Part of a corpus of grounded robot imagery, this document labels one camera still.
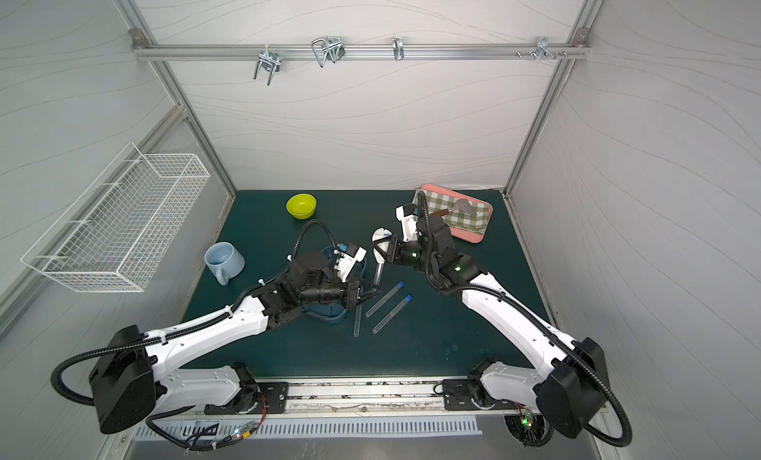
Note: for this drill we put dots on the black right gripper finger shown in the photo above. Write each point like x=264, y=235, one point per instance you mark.
x=382, y=257
x=380, y=239

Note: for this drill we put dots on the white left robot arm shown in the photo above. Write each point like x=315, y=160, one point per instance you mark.
x=142, y=376

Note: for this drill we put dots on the blue translucent plastic container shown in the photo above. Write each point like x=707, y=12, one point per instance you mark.
x=334, y=313

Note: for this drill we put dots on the metal clamp hook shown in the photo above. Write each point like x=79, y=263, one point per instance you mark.
x=328, y=49

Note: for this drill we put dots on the metal U-bolt hook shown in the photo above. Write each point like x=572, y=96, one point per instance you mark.
x=268, y=64

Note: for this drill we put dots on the light blue ribbed mug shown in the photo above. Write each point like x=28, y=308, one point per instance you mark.
x=224, y=261

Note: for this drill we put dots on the clear test tube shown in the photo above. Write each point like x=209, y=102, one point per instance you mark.
x=357, y=321
x=379, y=268

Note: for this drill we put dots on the green checkered cloth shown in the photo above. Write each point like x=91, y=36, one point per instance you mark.
x=467, y=213

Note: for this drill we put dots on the uncapped clear test tube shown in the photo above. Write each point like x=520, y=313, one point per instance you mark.
x=357, y=321

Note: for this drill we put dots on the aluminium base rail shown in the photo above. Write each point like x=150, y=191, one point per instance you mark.
x=362, y=397

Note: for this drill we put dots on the aluminium top rail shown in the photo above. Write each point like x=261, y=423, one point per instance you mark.
x=354, y=52

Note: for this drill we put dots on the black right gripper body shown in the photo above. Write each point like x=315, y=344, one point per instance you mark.
x=394, y=250

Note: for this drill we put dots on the white slotted cable duct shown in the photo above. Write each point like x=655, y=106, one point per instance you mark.
x=297, y=428

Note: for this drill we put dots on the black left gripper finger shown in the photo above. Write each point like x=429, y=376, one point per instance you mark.
x=368, y=295
x=363, y=283

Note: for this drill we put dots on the spatula with wooden handle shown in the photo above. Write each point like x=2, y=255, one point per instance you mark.
x=463, y=206

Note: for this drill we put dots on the small metal ring hook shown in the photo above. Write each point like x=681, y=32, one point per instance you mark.
x=398, y=48

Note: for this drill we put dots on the metal bracket hook right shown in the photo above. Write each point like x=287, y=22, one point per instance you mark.
x=542, y=51

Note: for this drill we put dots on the yellow-green plastic bowl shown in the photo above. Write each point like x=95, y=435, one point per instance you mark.
x=302, y=206

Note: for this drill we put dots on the white wire basket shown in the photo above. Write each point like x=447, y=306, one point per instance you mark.
x=113, y=237

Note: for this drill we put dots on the black cooling fan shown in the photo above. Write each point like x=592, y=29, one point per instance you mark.
x=530, y=431

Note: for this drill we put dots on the test tube with blue cap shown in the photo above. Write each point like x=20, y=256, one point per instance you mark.
x=384, y=299

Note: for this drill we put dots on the pink tray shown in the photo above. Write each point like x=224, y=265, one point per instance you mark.
x=481, y=231

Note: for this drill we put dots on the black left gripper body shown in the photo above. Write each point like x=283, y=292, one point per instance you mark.
x=351, y=294

